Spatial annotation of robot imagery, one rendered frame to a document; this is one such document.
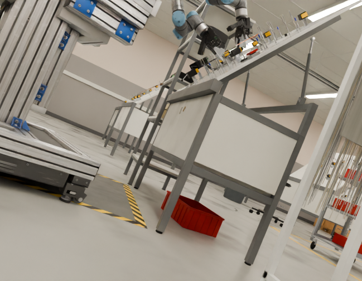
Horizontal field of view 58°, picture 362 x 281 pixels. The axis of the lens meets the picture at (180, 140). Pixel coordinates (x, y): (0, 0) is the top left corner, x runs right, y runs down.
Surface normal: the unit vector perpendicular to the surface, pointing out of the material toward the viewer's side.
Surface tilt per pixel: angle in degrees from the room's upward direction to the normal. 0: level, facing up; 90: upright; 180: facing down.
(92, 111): 90
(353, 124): 90
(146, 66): 90
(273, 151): 90
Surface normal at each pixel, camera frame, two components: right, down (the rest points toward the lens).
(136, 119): 0.31, 0.09
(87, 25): 0.58, 0.22
